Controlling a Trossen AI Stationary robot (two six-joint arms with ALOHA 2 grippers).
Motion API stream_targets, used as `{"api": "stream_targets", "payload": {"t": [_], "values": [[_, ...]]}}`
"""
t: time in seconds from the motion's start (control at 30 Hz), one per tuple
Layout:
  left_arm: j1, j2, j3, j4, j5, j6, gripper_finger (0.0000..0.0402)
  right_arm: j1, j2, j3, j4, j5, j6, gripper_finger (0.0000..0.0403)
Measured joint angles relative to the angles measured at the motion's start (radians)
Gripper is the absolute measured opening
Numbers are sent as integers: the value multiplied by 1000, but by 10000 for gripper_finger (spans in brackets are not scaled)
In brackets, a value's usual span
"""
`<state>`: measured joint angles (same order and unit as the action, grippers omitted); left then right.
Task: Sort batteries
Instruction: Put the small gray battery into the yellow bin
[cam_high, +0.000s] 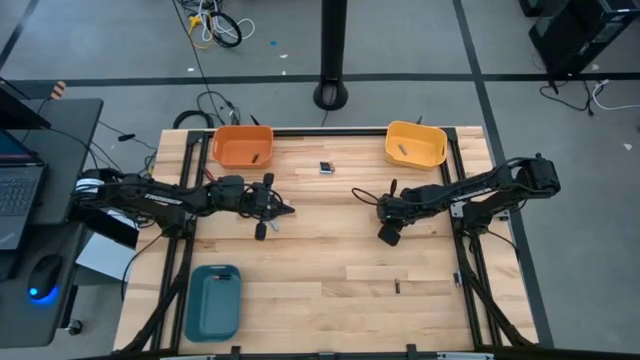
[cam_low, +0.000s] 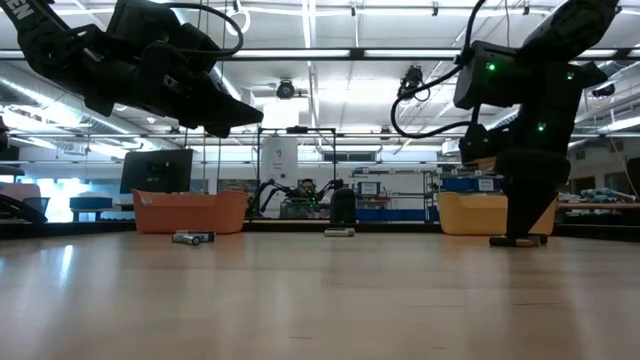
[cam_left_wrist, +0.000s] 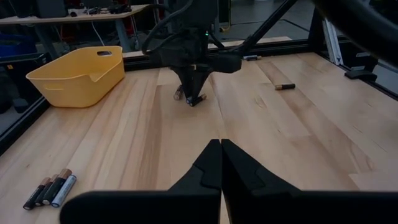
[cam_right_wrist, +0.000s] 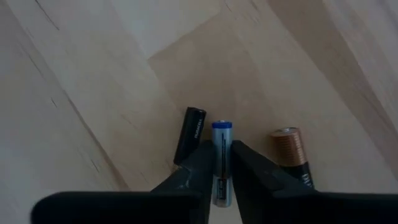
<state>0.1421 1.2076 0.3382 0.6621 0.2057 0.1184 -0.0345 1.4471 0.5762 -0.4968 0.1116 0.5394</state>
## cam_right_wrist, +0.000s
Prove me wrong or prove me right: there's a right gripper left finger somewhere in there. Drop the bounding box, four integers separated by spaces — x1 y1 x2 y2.
30 140 215 224

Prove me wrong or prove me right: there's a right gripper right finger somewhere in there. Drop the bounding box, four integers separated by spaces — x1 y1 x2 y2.
231 140 398 224

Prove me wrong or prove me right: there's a copper-top black battery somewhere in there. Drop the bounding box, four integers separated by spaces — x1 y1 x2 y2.
269 126 315 190

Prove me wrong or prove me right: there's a silver blue-capped battery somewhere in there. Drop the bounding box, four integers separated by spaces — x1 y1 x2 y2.
211 119 233 208

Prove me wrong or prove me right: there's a black Duracell battery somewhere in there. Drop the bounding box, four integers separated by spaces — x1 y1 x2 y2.
173 106 207 166

